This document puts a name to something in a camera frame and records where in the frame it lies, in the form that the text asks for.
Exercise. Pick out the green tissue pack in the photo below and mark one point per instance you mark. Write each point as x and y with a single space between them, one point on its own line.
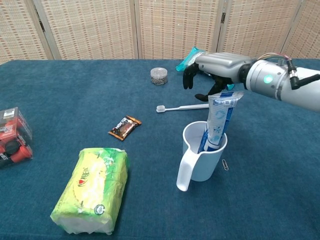
92 190

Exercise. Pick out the brown coffee sachet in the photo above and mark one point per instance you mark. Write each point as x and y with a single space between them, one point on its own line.
125 128

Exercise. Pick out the blue table cloth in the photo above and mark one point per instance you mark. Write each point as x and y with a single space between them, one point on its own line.
75 100

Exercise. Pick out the clear box red black items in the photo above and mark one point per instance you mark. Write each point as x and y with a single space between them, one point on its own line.
13 140

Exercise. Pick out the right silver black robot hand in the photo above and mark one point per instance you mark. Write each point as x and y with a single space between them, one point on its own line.
222 63

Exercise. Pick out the clear jar of pins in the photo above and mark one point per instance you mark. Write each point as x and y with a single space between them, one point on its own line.
159 77

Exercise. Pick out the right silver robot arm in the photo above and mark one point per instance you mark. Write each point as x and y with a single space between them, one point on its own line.
280 80

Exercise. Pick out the teal snack package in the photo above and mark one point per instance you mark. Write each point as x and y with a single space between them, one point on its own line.
188 60

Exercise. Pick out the woven folding screen panel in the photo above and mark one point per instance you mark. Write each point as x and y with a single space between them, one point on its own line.
17 30
307 32
87 27
257 27
177 27

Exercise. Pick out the metal paper clip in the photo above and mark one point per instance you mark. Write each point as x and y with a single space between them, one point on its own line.
225 165

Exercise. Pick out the white toothbrush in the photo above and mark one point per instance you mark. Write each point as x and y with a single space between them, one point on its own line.
182 107

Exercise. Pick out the blue white toothpaste tube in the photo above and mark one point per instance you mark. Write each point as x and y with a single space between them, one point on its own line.
221 117

